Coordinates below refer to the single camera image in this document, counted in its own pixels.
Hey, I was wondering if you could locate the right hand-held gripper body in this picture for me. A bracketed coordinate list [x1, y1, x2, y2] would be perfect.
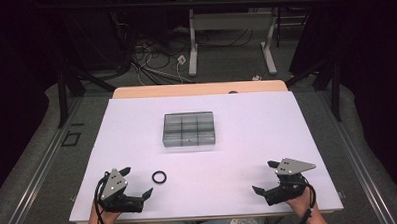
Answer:
[262, 156, 319, 207]

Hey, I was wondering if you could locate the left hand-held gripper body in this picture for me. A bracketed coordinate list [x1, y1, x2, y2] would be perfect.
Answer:
[93, 167, 146, 216]

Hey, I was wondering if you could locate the black rubber ring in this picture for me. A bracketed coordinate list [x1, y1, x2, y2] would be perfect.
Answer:
[150, 169, 168, 186]

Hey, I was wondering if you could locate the clear grey compartment box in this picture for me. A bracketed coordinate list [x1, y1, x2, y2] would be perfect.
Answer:
[161, 110, 218, 148]

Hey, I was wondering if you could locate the person's right hand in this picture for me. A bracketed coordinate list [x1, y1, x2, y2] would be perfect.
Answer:
[283, 186, 320, 221]

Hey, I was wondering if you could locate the person's left hand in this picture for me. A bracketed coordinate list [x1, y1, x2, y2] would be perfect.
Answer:
[89, 203, 123, 224]

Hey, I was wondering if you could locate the white table sheet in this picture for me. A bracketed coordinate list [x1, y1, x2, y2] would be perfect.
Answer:
[64, 88, 344, 224]

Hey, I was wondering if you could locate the black metal stand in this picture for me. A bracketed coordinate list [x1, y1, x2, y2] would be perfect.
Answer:
[284, 57, 343, 124]
[55, 65, 119, 130]

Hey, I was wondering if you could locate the wooden table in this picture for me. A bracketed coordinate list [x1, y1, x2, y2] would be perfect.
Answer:
[70, 77, 338, 224]

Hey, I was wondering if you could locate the dark curtain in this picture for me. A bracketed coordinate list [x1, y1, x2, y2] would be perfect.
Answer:
[0, 0, 73, 203]
[286, 0, 397, 203]

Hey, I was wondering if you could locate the left hand-held gripper black cable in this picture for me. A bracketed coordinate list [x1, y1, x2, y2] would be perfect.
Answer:
[93, 171, 113, 224]

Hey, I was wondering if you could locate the hand-held gripper black cable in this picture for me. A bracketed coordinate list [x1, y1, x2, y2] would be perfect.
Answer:
[293, 176, 318, 224]
[93, 171, 113, 224]

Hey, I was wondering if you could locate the right hand-held gripper black cable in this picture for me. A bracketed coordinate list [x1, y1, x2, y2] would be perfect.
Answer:
[293, 176, 318, 224]

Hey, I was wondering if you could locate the metal floor rail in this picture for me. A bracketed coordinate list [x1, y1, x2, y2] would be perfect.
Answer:
[315, 84, 397, 224]
[0, 95, 88, 224]

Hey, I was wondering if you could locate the floor cable bundle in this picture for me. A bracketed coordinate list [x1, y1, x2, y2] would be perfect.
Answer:
[109, 8, 195, 88]

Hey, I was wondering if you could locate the dark metal chair frame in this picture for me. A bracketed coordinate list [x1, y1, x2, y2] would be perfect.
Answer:
[274, 5, 314, 49]

